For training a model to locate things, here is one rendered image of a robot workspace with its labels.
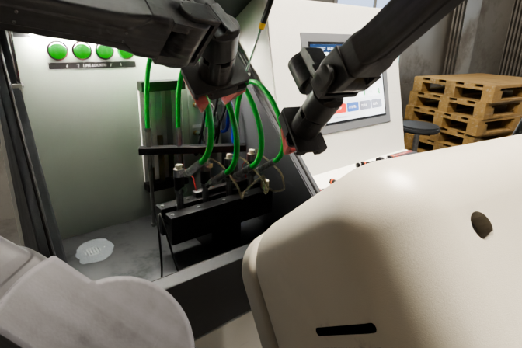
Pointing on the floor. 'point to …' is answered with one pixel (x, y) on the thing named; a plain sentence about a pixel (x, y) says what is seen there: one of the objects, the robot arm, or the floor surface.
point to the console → (292, 7)
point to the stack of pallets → (464, 109)
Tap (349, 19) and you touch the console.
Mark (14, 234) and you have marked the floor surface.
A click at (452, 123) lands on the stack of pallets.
